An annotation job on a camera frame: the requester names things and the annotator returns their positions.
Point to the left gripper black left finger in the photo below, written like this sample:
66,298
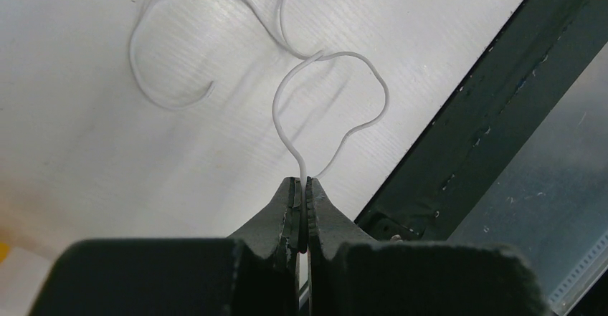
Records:
253,271

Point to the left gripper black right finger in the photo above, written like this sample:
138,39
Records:
351,273

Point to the clear plastic bin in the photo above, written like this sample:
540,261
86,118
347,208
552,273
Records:
22,275

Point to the yellow plastic bin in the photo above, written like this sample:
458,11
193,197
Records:
4,251

